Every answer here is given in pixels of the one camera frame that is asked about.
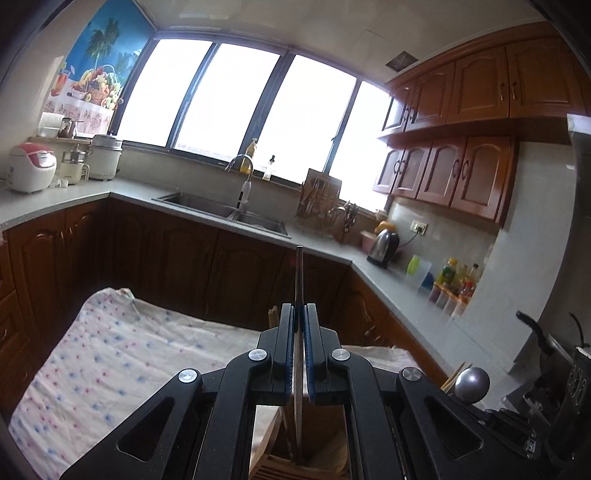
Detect upper wooden kitchen cabinets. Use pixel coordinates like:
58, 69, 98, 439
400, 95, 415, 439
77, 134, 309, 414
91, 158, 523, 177
372, 23, 583, 227

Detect row of condiment bottles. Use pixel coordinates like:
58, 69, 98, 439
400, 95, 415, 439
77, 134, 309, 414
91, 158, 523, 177
429, 257, 482, 317

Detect chrome faucet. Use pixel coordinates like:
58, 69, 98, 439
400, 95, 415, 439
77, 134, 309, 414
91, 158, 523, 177
225, 154, 256, 208

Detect metal ladle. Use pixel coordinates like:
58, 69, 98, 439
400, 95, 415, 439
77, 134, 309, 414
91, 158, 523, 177
455, 367, 491, 407

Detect white blender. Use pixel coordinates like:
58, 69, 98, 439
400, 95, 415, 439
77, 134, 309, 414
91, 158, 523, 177
58, 145, 90, 185

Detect floral white tablecloth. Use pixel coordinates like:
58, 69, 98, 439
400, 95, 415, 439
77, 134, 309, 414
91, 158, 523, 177
9, 287, 416, 480

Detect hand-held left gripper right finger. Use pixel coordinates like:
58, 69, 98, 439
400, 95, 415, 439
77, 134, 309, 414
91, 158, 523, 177
302, 303, 522, 480

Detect kitchen window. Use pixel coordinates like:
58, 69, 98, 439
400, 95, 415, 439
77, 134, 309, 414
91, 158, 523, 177
115, 39, 393, 213

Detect metal cutlery rack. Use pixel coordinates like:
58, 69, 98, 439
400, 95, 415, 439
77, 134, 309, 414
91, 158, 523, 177
329, 200, 360, 243

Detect wire dish rack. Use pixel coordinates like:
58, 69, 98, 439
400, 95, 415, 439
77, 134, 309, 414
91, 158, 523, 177
295, 168, 343, 232

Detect black frying pan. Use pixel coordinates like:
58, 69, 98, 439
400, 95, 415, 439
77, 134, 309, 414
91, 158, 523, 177
515, 310, 578, 370

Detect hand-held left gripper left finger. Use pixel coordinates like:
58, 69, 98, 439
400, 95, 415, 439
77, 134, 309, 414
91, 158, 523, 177
60, 303, 295, 480

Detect steel electric kettle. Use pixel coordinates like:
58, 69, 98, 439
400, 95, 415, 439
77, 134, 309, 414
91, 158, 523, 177
367, 228, 402, 269

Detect green white plastic pitcher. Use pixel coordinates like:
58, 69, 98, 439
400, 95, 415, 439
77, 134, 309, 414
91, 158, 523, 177
406, 255, 433, 291

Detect steel kitchen sink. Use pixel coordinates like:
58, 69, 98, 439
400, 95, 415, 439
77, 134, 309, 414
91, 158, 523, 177
152, 191, 291, 238

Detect wooden spatula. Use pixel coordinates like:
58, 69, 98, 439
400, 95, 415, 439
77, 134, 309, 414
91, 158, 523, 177
318, 431, 350, 476

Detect white pink rice cooker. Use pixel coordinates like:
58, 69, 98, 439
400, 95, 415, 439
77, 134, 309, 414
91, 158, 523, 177
7, 143, 58, 193

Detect ceiling vent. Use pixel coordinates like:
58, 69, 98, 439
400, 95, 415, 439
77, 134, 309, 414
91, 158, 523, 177
385, 51, 419, 72

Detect wall poster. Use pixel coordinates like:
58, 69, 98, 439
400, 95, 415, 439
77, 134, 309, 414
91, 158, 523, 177
44, 0, 155, 137

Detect steel range hood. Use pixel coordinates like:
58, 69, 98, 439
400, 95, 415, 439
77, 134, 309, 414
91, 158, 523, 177
567, 113, 591, 222

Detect white electric cooking pot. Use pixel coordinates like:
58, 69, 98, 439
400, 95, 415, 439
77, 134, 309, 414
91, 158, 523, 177
88, 134, 124, 181

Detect gas stove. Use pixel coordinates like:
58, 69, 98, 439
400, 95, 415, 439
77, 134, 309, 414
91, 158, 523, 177
499, 369, 568, 430

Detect metal chopstick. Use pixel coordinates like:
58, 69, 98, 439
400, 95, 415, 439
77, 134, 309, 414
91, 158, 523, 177
294, 247, 304, 464

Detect wooden cutting board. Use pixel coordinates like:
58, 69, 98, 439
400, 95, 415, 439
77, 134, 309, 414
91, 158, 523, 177
302, 168, 343, 217

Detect light wooden chopstick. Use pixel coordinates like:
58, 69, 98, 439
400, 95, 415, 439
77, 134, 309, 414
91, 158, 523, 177
447, 364, 472, 394
441, 362, 466, 392

